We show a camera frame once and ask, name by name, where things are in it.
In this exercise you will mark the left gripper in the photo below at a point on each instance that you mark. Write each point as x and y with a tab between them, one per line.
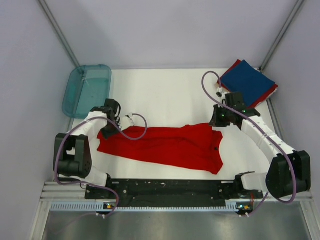
107	134

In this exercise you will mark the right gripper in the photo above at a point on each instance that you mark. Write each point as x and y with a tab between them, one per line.
215	121

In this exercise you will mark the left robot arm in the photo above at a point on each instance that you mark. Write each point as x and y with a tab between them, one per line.
73	162

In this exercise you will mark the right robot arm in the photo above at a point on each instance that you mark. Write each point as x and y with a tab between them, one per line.
289	170

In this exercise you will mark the folded blue t shirt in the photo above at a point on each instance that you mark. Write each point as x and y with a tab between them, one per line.
247	82

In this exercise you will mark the teal plastic bin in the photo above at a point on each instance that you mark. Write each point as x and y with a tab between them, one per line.
88	86

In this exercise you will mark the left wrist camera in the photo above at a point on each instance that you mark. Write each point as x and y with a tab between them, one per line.
126	121

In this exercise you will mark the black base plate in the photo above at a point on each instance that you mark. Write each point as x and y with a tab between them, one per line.
178	193

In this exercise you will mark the grey cable duct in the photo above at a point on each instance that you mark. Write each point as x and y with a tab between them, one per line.
106	206

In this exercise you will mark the left aluminium frame post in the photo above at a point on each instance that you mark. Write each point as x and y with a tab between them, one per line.
58	32

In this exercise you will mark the aluminium frame post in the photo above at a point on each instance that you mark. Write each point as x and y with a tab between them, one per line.
58	32
294	13

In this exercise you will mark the right aluminium frame post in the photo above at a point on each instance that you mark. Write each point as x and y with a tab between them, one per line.
294	13

